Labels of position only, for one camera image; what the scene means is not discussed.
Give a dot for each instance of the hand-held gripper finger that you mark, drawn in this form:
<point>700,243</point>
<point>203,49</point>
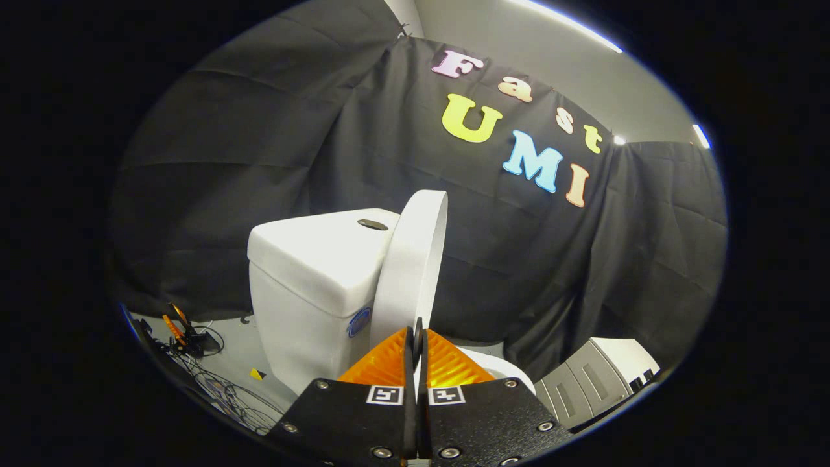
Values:
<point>410,370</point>
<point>423,363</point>

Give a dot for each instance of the white toilet lid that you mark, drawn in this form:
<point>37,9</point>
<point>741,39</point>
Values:
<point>408,272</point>

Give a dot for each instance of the white toilet bowl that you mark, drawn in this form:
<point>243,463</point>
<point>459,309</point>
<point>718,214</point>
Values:
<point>502,370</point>

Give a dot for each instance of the black backdrop cloth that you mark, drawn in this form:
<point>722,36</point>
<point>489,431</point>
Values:
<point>519,259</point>

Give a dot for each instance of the dark flush button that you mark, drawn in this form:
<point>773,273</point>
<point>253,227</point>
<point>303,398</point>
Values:
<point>373,224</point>

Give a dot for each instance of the small yellow floor object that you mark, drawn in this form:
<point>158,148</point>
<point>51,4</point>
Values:
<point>257,374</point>

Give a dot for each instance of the grey drawer cabinet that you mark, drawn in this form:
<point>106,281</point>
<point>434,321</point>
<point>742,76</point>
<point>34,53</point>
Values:
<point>583,383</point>

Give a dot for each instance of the orange black gripper device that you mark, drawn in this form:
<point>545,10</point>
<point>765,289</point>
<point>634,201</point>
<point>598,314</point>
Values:
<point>188,334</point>

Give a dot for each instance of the small ceiling light panel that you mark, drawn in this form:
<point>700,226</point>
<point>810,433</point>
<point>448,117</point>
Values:
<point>701,135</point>

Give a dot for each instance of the large ceiling light panel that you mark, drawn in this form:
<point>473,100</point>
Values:
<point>570,23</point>

